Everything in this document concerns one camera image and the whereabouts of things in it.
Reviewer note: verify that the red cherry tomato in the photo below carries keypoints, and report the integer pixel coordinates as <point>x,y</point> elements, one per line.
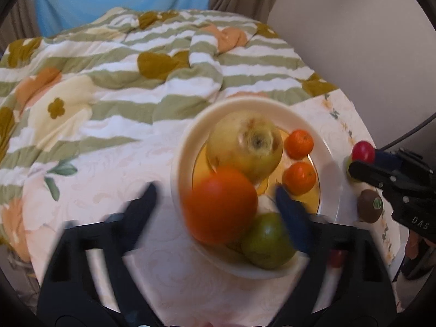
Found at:
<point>336,259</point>
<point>363,151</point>

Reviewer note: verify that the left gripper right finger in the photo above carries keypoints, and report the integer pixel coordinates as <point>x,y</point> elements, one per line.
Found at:
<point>363,295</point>

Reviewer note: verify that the cream plate with cartoon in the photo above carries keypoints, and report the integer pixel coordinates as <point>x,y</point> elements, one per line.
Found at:
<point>190,165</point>

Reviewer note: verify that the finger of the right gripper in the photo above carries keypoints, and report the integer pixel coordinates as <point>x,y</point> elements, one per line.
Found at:
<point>380,177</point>
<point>395,158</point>

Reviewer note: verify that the brown kiwi with sticker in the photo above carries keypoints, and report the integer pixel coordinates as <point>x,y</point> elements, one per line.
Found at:
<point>369,206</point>

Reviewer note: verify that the floral cream tablecloth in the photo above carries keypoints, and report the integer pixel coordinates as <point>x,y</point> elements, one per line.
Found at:
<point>183,286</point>

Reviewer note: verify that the beige curtain left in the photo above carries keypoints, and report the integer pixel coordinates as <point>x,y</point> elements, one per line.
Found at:
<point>20,22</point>

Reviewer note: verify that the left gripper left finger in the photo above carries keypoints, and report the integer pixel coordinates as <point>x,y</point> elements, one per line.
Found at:
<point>87,283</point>

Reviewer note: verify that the large orange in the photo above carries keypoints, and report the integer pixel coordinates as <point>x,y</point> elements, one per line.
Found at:
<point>221,208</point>

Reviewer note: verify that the small mandarin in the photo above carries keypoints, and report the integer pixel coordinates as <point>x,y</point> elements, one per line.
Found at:
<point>298,144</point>
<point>299,178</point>

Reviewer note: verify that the striped floral green quilt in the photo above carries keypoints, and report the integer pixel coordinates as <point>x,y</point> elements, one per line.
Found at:
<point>110,82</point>

